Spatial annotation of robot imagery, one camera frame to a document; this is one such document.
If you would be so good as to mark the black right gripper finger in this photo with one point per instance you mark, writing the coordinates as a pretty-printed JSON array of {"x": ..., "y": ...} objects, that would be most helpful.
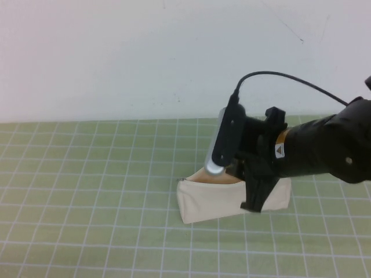
[
  {"x": 236, "y": 171},
  {"x": 258, "y": 194}
]

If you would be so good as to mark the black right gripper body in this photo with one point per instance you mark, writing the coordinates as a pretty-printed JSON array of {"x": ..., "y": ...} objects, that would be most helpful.
[{"x": 261, "y": 144}]

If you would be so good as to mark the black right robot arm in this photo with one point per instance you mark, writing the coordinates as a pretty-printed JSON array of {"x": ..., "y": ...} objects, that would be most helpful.
[{"x": 324, "y": 150}]

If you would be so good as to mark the cream fabric pencil case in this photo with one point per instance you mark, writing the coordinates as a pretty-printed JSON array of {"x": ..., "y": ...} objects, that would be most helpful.
[{"x": 208, "y": 199}]

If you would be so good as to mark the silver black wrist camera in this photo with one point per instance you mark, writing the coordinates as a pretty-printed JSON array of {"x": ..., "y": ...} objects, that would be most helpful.
[{"x": 224, "y": 139}]

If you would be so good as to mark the green grid cutting mat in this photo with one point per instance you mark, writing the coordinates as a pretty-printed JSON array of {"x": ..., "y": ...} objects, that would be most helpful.
[{"x": 87, "y": 188}]

